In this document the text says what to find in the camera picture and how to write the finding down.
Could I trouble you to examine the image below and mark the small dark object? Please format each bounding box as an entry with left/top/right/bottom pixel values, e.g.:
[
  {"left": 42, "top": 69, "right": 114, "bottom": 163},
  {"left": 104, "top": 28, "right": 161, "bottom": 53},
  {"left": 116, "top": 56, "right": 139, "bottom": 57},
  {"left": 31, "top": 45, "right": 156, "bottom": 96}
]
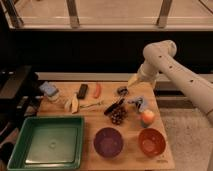
[{"left": 117, "top": 86, "right": 129, "bottom": 96}]

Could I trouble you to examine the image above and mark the white cup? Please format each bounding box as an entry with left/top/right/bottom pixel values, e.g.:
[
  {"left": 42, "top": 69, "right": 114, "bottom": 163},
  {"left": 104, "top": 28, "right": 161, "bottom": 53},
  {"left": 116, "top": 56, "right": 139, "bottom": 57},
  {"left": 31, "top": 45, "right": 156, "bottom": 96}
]
[{"left": 47, "top": 93, "right": 60, "bottom": 103}]

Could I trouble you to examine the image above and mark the black handled knife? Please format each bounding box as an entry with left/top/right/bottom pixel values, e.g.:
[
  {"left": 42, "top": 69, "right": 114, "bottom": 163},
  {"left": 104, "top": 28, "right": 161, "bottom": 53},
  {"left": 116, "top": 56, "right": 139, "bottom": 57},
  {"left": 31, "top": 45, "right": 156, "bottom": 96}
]
[{"left": 104, "top": 98, "right": 125, "bottom": 116}]

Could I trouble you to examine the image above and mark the orange bowl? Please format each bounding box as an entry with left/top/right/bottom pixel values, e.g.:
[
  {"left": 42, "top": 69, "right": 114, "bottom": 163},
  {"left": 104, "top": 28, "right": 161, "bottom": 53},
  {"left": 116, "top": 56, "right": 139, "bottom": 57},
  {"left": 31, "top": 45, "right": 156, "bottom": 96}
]
[{"left": 138, "top": 128, "right": 166, "bottom": 157}]

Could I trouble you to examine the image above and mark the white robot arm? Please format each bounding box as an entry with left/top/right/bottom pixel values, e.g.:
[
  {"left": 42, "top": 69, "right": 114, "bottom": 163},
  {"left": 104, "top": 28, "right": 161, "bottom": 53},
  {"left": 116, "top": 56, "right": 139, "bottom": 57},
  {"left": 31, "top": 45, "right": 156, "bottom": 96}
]
[{"left": 128, "top": 40, "right": 213, "bottom": 125}]

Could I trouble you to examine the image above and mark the green plastic tray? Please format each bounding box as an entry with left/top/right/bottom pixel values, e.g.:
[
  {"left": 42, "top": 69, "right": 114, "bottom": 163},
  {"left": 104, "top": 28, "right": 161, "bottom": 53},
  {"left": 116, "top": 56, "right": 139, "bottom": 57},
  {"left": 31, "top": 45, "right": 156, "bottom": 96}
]
[{"left": 7, "top": 116, "right": 84, "bottom": 171}]

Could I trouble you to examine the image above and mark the blue grey cloth toy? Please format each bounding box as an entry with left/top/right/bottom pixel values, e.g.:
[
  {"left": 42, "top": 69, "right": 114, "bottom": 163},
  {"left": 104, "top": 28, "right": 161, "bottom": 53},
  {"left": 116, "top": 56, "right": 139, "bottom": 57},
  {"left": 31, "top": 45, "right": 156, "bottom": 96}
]
[{"left": 128, "top": 96, "right": 148, "bottom": 113}]

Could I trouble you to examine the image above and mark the red yellow apple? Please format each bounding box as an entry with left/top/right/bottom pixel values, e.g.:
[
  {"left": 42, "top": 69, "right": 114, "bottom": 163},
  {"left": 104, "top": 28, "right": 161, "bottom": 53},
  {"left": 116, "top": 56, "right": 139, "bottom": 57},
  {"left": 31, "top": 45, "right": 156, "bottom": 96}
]
[{"left": 140, "top": 109, "right": 155, "bottom": 128}]

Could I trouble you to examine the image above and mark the banana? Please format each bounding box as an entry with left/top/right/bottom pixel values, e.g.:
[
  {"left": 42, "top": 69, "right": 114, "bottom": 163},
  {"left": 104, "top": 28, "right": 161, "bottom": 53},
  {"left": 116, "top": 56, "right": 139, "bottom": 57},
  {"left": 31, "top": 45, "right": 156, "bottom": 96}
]
[{"left": 64, "top": 94, "right": 79, "bottom": 114}]

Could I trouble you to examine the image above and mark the wooden board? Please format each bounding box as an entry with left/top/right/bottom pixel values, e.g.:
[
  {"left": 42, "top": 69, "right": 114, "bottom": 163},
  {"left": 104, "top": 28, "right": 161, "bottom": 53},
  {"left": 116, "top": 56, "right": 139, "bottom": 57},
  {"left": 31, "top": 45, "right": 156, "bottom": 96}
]
[{"left": 38, "top": 82, "right": 175, "bottom": 171}]

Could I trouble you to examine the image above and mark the bunch of dark grapes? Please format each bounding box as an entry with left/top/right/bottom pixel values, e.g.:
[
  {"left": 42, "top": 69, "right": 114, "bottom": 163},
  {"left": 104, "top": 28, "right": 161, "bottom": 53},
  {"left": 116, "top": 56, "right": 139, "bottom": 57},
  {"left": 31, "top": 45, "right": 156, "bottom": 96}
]
[{"left": 110, "top": 107, "right": 127, "bottom": 125}]

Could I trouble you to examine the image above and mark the black equipment at left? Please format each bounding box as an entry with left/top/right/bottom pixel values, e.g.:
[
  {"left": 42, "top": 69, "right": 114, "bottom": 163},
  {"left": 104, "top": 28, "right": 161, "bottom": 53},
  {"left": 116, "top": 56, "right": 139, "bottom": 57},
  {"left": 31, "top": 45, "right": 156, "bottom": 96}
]
[{"left": 0, "top": 66, "right": 38, "bottom": 171}]

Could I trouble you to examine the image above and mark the purple bowl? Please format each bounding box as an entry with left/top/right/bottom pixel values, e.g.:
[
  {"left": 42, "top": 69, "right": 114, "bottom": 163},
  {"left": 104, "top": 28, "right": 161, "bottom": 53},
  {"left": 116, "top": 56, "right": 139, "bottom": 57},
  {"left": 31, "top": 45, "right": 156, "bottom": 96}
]
[{"left": 93, "top": 127, "right": 124, "bottom": 158}]

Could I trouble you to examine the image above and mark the orange carrot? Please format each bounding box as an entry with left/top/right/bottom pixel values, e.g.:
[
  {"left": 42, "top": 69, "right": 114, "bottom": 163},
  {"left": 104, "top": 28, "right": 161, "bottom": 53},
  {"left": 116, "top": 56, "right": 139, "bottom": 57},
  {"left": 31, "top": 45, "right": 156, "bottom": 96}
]
[{"left": 93, "top": 83, "right": 101, "bottom": 98}]

